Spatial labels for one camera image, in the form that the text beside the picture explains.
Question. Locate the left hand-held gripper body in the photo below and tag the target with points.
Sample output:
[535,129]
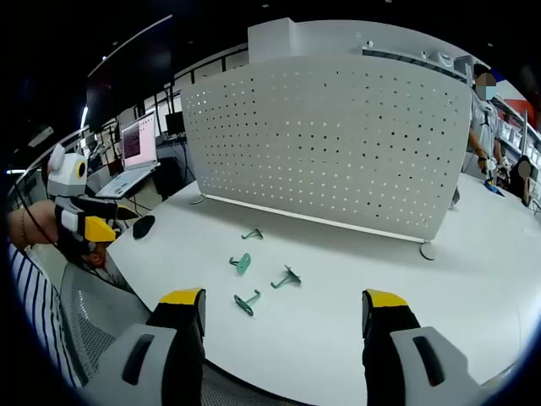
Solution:
[67,177]

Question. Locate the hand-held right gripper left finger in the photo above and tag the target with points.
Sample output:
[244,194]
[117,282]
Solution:
[169,338]

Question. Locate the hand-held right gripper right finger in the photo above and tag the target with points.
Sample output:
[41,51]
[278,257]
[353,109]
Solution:
[393,338]

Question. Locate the green hook assembly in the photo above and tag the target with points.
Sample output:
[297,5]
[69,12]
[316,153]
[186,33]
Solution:
[255,234]
[245,305]
[291,277]
[244,263]

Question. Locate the white perforated mounting plate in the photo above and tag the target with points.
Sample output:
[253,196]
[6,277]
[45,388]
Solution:
[321,144]

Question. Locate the person's left hand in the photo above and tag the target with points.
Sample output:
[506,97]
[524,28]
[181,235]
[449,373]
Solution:
[42,222]

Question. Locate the black computer mouse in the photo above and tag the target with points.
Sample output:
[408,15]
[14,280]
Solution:
[143,226]

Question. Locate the silver laptop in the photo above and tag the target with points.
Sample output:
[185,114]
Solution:
[139,141]

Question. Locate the grey mesh office chair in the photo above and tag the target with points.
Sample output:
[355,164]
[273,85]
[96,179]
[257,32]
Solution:
[93,308]

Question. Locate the person's arm, striped sleeve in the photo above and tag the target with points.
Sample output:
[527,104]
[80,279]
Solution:
[42,313]

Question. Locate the small black monitor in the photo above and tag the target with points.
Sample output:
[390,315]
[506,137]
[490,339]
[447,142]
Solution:
[174,123]

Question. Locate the small blue object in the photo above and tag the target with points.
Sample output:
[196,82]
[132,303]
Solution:
[493,187]

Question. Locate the white cabinet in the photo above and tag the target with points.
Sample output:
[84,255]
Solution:
[270,40]

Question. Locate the white storage shelf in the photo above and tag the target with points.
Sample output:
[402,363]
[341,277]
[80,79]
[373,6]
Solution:
[522,135]

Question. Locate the large black wall display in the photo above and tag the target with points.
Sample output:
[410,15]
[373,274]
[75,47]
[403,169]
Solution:
[127,76]

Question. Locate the red blue wall banner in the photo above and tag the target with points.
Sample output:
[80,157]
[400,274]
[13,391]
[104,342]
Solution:
[513,95]

